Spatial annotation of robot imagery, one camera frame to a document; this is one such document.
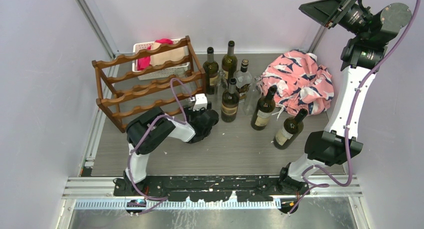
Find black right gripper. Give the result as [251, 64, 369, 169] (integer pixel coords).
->
[298, 0, 373, 39]

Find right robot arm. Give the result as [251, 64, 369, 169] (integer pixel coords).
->
[277, 0, 421, 195]

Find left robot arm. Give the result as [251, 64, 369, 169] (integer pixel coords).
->
[125, 104, 219, 196]

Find dark bottle brown label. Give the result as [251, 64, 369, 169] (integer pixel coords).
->
[221, 77, 240, 123]

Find small clear glass bottle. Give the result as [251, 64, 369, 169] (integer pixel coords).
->
[212, 70, 228, 111]

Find dark green bottle far left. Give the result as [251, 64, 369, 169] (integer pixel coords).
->
[202, 46, 219, 95]

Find dark green bottle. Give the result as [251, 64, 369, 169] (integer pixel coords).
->
[221, 40, 238, 81]
[202, 46, 219, 95]

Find wooden wine rack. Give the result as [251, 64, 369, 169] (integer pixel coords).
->
[91, 35, 206, 133]

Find clear glass bottle by cloth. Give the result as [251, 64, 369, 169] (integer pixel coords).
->
[243, 76, 262, 116]

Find clear bottle with dark cap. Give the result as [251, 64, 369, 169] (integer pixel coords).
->
[234, 59, 253, 102]

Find dark green bottle far back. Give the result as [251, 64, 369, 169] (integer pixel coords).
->
[221, 40, 238, 81]

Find dark bottle cream label centre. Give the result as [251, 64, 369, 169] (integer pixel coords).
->
[250, 85, 278, 131]

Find dark bottle white label right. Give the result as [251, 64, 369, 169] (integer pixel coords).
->
[273, 108, 308, 150]

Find white plastic basket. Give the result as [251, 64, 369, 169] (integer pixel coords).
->
[131, 38, 191, 81]

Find pink shark print cloth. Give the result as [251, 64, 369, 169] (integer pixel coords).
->
[259, 49, 335, 117]

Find beige folded cloth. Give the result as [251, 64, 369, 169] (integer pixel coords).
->
[149, 39, 186, 66]

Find red cloth in basket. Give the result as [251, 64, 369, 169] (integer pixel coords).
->
[137, 38, 174, 71]

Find aluminium corner post right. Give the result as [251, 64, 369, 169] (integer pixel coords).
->
[307, 26, 328, 53]

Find aluminium corner post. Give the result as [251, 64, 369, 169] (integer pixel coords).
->
[75, 0, 120, 59]
[307, 26, 328, 53]

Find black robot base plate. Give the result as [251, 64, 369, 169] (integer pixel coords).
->
[113, 175, 309, 203]

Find aluminium frame rail front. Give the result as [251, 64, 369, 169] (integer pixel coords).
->
[62, 176, 364, 211]

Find aluminium corner post left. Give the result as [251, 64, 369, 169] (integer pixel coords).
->
[75, 0, 120, 59]

